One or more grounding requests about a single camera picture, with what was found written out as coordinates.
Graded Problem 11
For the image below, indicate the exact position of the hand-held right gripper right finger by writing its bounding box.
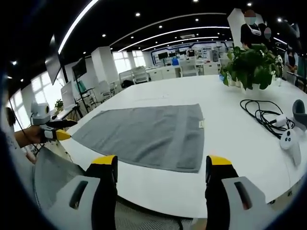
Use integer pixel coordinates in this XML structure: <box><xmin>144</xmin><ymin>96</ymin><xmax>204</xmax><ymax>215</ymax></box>
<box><xmin>205</xmin><ymin>155</ymin><xmax>276</xmax><ymax>230</ymax></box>

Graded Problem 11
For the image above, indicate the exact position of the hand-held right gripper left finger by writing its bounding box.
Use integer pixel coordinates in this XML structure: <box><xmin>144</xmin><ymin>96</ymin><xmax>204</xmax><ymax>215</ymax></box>
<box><xmin>45</xmin><ymin>154</ymin><xmax>118</xmax><ymax>230</ymax></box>

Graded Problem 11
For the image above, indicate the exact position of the grey towel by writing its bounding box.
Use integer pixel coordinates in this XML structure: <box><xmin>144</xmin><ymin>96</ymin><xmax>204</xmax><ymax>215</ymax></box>
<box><xmin>71</xmin><ymin>103</ymin><xmax>206</xmax><ymax>173</ymax></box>

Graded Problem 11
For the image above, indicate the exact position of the person's left hand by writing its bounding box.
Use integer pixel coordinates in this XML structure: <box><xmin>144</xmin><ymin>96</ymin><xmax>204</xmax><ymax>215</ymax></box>
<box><xmin>25</xmin><ymin>125</ymin><xmax>47</xmax><ymax>144</ymax></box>

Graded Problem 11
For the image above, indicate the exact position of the grey mesh chair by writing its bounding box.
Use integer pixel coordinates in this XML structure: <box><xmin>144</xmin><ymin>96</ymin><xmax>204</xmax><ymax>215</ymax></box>
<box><xmin>33</xmin><ymin>146</ymin><xmax>192</xmax><ymax>230</ymax></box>

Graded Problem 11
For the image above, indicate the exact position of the white table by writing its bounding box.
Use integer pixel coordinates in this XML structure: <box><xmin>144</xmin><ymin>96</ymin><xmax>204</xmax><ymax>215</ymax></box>
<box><xmin>57</xmin><ymin>74</ymin><xmax>307</xmax><ymax>219</ymax></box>

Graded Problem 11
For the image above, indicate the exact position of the black monitor on stand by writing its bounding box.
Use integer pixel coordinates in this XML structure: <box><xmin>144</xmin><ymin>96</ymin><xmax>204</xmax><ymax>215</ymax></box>
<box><xmin>71</xmin><ymin>57</ymin><xmax>88</xmax><ymax>81</ymax></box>

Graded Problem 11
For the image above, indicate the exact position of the white VR controller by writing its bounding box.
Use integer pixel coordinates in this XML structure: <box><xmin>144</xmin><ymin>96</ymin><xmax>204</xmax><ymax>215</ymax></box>
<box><xmin>279</xmin><ymin>128</ymin><xmax>302</xmax><ymax>167</ymax></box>

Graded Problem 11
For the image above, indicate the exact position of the white power adapter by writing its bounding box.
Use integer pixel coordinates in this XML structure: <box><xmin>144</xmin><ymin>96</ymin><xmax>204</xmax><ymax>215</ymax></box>
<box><xmin>271</xmin><ymin>114</ymin><xmax>288</xmax><ymax>127</ymax></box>

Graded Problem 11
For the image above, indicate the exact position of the grey VR headset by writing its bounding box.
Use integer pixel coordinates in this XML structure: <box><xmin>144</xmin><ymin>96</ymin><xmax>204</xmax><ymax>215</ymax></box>
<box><xmin>292</xmin><ymin>99</ymin><xmax>307</xmax><ymax>132</ymax></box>

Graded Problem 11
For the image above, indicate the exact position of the green potted plant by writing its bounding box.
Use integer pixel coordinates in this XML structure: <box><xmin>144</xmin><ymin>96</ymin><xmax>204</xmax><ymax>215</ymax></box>
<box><xmin>219</xmin><ymin>43</ymin><xmax>283</xmax><ymax>94</ymax></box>

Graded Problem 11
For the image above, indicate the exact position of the white office chair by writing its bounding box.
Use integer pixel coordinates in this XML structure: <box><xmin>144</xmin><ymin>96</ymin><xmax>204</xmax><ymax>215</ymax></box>
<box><xmin>178</xmin><ymin>58</ymin><xmax>199</xmax><ymax>78</ymax></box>

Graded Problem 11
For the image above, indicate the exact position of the wall-mounted black screen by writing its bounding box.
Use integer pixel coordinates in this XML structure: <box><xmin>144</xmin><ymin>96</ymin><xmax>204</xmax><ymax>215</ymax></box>
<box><xmin>44</xmin><ymin>34</ymin><xmax>63</xmax><ymax>86</ymax></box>

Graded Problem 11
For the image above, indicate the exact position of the black cable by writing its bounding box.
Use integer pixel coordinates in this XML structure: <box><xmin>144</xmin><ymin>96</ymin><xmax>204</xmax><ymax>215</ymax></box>
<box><xmin>239</xmin><ymin>98</ymin><xmax>295</xmax><ymax>139</ymax></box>

